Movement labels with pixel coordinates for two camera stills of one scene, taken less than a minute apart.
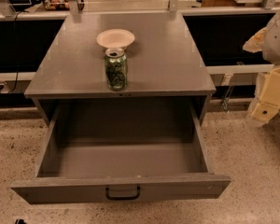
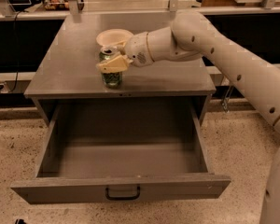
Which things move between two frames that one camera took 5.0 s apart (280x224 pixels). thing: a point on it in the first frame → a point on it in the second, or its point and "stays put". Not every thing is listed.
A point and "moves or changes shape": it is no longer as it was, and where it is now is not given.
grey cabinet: [162, 63] stays put
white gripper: [278, 41] → [136, 51]
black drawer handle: [122, 198] stays put
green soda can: [116, 69] moves or changes shape
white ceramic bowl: [115, 38] stays put
